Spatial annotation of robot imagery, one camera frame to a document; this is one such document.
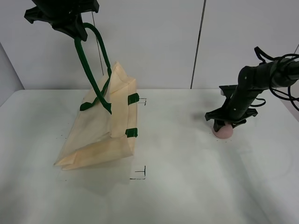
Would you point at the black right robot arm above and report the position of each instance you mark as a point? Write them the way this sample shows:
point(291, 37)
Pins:
point(252, 81)

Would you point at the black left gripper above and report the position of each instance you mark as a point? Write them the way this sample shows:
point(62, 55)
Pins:
point(63, 15)

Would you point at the white linen bag green handles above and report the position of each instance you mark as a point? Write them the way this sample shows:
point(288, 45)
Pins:
point(105, 128)

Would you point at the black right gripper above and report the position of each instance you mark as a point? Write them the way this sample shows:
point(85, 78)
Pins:
point(235, 109)

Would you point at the pink peach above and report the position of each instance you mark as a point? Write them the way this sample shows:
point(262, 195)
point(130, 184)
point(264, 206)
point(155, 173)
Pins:
point(224, 132)

